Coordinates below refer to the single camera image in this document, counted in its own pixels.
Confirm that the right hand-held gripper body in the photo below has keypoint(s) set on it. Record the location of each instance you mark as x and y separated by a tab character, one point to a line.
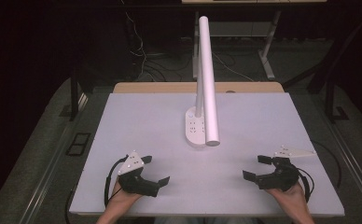
283	177

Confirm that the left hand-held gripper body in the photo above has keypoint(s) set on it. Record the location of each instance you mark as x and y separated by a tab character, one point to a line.
131	166

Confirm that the person's right hand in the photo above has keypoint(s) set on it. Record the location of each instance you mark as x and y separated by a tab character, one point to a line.
291	199

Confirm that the person's left hand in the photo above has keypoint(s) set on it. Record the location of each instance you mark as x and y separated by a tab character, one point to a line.
121	199

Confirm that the black metal stand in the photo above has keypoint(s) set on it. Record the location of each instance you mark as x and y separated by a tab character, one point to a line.
74	93
330	93

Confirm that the white desk lamp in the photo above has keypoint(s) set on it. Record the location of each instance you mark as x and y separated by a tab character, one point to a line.
208	77

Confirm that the black rectangular floor frame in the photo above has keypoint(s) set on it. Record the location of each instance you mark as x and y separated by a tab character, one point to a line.
78	143

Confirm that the white metal desk frame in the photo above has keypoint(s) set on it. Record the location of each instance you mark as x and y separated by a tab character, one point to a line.
267	59

